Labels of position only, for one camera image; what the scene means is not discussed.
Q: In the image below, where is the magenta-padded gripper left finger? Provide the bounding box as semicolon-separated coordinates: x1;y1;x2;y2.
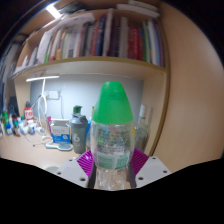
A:
54;149;98;190

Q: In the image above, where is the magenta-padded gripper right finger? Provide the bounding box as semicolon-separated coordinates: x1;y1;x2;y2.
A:
127;148;173;189

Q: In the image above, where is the clear bottle with green cap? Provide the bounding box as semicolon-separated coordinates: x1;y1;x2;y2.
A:
89;80;136;192

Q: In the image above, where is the grey shaker bottle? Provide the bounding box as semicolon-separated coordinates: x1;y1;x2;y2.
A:
69;105;89;155

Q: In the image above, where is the blue and white carton box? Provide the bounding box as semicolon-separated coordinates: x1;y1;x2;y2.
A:
49;118;72;145

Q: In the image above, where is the red and white can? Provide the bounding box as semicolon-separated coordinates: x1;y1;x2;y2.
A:
24;101;35;123

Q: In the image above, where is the white desk lamp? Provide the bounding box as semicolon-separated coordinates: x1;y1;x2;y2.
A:
25;75;74;152

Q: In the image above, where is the wooden bookshelf with books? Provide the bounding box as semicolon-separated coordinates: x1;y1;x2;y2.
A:
11;0;171;158

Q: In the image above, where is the bright ceiling light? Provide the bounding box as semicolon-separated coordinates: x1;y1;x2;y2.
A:
45;2;63;19

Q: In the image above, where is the white wall socket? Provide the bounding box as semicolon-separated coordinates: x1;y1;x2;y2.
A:
47;90;60;100

